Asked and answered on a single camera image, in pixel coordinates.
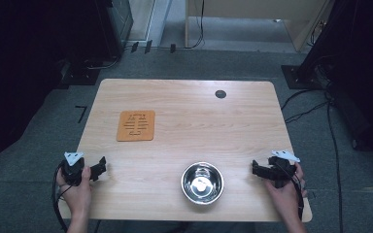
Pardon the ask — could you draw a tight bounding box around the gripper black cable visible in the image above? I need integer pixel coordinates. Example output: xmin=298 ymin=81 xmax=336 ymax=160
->
xmin=290 ymin=171 xmax=307 ymax=221
xmin=51 ymin=161 xmax=70 ymax=233

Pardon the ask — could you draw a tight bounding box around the hanging black cable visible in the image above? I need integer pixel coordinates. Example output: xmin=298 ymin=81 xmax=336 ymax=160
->
xmin=186 ymin=0 xmax=206 ymax=50

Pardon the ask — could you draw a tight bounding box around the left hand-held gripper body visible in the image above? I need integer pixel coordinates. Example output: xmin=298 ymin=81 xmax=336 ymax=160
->
xmin=59 ymin=150 xmax=87 ymax=187

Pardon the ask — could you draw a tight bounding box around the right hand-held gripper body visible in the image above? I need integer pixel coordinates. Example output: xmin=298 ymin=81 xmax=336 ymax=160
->
xmin=266 ymin=149 xmax=301 ymax=189

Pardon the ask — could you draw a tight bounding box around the black equipment cabinet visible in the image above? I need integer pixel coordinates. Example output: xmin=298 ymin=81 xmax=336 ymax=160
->
xmin=299 ymin=0 xmax=373 ymax=163

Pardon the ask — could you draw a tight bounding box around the black curtain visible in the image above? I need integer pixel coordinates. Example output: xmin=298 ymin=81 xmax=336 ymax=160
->
xmin=0 ymin=0 xmax=105 ymax=173

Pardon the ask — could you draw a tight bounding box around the light wooden partition board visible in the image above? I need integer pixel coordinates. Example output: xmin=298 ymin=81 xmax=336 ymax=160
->
xmin=184 ymin=0 xmax=334 ymax=52

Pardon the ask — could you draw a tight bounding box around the black stand base plate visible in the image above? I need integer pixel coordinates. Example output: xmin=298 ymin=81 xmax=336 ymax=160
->
xmin=281 ymin=63 xmax=326 ymax=90

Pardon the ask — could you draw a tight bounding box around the orange slotted trivet mat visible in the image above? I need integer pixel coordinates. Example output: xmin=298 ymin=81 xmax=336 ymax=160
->
xmin=116 ymin=110 xmax=156 ymax=143

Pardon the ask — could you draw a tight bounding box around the person's right hand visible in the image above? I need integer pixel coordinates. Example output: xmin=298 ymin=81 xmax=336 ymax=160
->
xmin=263 ymin=162 xmax=307 ymax=222

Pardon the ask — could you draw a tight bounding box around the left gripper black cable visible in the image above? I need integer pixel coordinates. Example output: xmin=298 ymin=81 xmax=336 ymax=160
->
xmin=51 ymin=161 xmax=70 ymax=233

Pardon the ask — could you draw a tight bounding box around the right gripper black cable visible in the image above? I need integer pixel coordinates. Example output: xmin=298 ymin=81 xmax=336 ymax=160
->
xmin=290 ymin=171 xmax=307 ymax=221

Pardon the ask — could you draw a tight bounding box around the person's left hand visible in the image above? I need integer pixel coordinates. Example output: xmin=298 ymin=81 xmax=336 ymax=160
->
xmin=55 ymin=165 xmax=93 ymax=221

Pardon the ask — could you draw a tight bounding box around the long black floor cable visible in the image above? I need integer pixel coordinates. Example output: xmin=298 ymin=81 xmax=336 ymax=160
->
xmin=324 ymin=96 xmax=345 ymax=233

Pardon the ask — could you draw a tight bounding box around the stainless steel bowl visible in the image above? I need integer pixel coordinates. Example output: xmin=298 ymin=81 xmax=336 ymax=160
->
xmin=180 ymin=161 xmax=225 ymax=206

